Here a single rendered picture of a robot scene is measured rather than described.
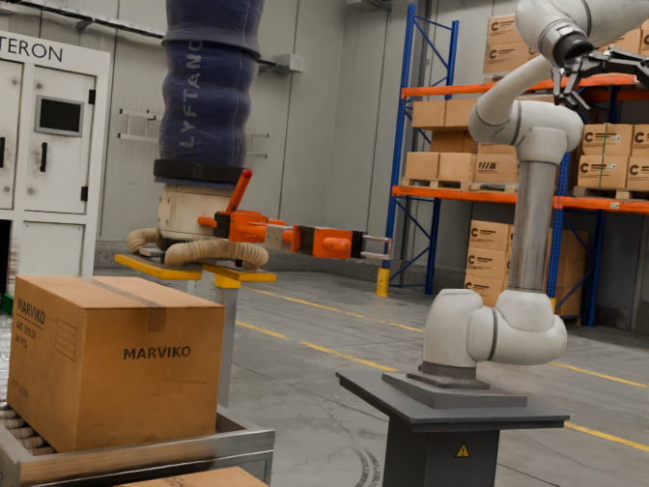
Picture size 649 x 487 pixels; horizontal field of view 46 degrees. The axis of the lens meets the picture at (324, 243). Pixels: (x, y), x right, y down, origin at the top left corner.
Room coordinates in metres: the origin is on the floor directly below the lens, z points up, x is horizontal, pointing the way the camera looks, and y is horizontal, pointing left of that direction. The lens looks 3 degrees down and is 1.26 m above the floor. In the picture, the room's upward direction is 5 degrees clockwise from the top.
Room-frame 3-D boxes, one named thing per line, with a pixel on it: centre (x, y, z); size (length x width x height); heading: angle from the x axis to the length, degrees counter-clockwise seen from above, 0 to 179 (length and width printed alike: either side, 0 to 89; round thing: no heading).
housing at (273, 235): (1.47, 0.07, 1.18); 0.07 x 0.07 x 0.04; 32
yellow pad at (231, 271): (1.91, 0.24, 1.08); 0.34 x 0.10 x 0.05; 32
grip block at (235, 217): (1.65, 0.19, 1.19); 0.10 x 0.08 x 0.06; 122
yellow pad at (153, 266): (1.81, 0.40, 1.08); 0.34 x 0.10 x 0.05; 32
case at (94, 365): (2.21, 0.60, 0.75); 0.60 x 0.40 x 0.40; 38
